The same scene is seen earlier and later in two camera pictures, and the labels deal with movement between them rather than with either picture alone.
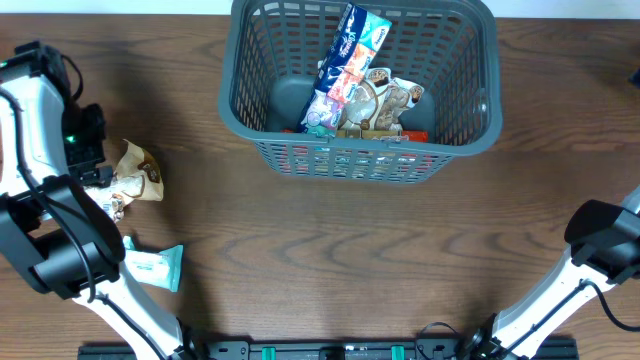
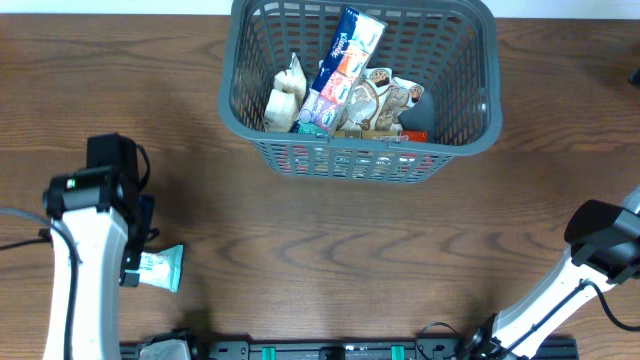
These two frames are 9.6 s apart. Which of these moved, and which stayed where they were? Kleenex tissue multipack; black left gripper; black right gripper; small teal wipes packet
Moved: black left gripper
Stayed: small teal wipes packet; black right gripper; Kleenex tissue multipack
